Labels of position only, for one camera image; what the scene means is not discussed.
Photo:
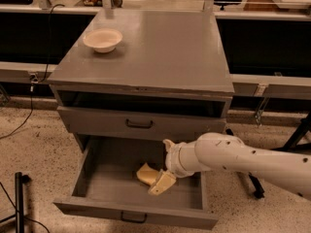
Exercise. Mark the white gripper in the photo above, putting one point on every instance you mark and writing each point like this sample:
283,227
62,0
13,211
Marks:
171,160

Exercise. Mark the yellow sponge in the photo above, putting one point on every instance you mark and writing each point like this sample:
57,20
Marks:
146,174

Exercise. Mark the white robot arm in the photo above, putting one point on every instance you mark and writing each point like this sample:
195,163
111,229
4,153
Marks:
215,151

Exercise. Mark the open grey lower drawer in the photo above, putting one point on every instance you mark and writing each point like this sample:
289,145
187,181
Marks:
107,184

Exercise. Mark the grey drawer cabinet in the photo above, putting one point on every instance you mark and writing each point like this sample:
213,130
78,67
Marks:
170,63

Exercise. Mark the black stand base right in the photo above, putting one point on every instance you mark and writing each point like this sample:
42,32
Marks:
282,134

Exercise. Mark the black stand base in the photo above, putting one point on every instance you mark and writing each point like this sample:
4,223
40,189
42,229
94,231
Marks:
17,210
282,134

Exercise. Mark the white bowl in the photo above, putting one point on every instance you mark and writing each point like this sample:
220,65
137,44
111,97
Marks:
102,40

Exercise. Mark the black stand base left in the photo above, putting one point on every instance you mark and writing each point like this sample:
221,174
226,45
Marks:
17,210

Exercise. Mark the black upper drawer handle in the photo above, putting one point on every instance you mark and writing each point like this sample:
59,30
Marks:
132,124

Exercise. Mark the black drawer handle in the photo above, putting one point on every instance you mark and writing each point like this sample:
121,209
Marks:
133,218
132,124

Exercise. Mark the black lower drawer handle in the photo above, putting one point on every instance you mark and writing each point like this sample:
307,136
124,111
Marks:
133,218

